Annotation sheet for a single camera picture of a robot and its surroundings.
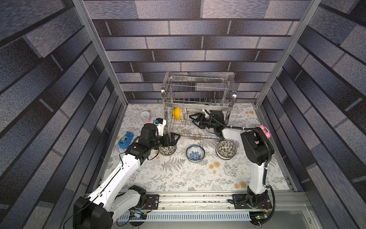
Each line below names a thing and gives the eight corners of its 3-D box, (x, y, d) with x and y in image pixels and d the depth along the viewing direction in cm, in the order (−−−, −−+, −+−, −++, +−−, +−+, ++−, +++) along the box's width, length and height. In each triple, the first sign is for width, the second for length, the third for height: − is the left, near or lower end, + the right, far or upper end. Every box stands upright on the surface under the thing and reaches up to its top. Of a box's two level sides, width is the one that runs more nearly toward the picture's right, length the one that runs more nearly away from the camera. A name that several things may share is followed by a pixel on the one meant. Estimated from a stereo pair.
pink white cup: (141, 124, 109) (139, 118, 104) (143, 115, 115) (141, 110, 110) (150, 124, 109) (148, 118, 104) (152, 115, 115) (150, 110, 110)
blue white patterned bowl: (186, 165, 88) (186, 161, 83) (186, 150, 95) (186, 145, 90) (204, 165, 88) (206, 161, 83) (203, 150, 95) (204, 145, 90)
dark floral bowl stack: (216, 162, 89) (219, 157, 83) (214, 146, 96) (216, 140, 90) (234, 162, 89) (238, 157, 83) (230, 146, 96) (234, 140, 90)
